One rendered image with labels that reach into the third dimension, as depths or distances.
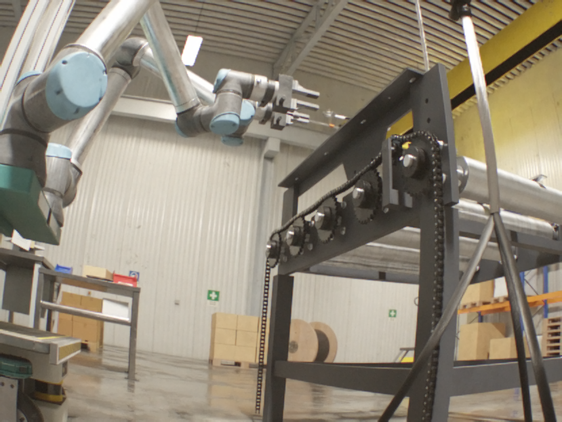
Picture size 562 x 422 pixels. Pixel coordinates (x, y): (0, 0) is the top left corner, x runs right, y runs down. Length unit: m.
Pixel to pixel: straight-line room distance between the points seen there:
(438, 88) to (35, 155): 1.06
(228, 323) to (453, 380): 7.96
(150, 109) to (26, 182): 11.18
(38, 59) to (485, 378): 1.76
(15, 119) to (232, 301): 10.95
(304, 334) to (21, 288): 4.90
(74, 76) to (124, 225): 10.87
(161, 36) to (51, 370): 1.06
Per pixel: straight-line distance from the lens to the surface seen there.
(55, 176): 1.61
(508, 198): 1.40
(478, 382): 1.25
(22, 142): 1.15
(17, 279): 5.40
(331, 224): 1.68
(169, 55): 1.56
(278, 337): 2.21
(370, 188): 1.45
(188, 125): 1.59
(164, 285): 11.65
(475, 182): 1.30
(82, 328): 6.95
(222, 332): 8.98
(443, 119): 1.27
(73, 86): 1.03
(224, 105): 1.51
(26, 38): 1.48
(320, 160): 2.02
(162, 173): 12.25
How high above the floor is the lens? 0.37
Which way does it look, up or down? 16 degrees up
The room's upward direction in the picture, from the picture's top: 4 degrees clockwise
